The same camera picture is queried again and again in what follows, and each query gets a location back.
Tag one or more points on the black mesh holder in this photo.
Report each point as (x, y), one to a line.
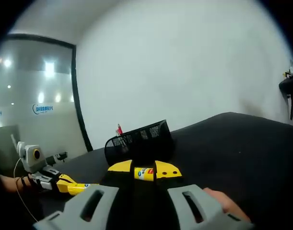
(146, 146)

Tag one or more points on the frosted glass partition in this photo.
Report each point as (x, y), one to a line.
(40, 83)

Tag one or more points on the person's right hand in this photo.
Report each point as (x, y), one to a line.
(229, 204)

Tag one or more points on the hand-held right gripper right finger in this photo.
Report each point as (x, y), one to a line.
(208, 210)

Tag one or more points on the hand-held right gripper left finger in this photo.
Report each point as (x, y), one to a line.
(72, 210)

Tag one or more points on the dark background object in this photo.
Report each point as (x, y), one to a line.
(62, 156)

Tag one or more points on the white metal bar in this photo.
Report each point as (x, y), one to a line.
(13, 141)

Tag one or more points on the black table cloth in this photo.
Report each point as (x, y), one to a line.
(232, 143)

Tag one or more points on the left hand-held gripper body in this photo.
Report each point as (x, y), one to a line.
(32, 160)

